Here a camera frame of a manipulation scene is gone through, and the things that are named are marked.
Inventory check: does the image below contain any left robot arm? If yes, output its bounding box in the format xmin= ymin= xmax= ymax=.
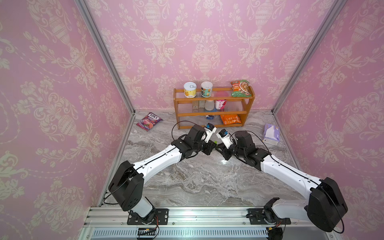
xmin=108 ymin=139 xmax=217 ymax=224

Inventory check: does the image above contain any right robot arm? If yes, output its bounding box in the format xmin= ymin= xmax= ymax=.
xmin=217 ymin=144 xmax=348 ymax=233

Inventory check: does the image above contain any purple tissue pack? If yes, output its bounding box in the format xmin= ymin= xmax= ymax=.
xmin=262 ymin=124 xmax=280 ymax=146

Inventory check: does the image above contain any orange chips bag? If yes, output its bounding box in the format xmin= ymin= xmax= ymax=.
xmin=220 ymin=114 xmax=242 ymax=125

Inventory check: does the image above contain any white bottle on shelf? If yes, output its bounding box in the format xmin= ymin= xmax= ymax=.
xmin=205 ymin=100 xmax=215 ymax=111

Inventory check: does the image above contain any wooden shelf rack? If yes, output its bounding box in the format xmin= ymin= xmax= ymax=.
xmin=173 ymin=86 xmax=256 ymax=129

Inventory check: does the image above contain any pink white cup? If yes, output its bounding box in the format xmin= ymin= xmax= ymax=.
xmin=215 ymin=100 xmax=227 ymax=111

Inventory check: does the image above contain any pink candy bag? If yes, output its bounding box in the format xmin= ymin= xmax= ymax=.
xmin=137 ymin=112 xmax=163 ymax=132

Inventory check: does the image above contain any green white can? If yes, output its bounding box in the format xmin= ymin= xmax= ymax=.
xmin=201 ymin=81 xmax=213 ymax=98

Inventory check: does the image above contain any yellow white can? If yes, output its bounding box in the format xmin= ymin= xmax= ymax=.
xmin=184 ymin=82 xmax=197 ymax=98

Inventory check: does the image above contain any green red snack bag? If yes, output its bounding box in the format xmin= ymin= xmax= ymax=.
xmin=231 ymin=80 xmax=252 ymax=98

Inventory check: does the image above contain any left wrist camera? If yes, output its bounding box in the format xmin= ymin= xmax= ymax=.
xmin=184 ymin=122 xmax=217 ymax=145

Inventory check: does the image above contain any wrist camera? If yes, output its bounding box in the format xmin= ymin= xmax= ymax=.
xmin=216 ymin=128 xmax=256 ymax=155
xmin=184 ymin=122 xmax=217 ymax=145

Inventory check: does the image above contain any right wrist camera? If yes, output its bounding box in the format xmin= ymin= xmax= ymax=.
xmin=216 ymin=128 xmax=256 ymax=155

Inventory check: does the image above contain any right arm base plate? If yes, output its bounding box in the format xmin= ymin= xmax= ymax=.
xmin=246 ymin=208 xmax=292 ymax=226

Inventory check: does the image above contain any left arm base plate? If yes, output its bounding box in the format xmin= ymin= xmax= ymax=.
xmin=127 ymin=208 xmax=169 ymax=225

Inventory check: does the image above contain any aluminium front rail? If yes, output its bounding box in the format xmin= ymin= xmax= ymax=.
xmin=83 ymin=206 xmax=337 ymax=229

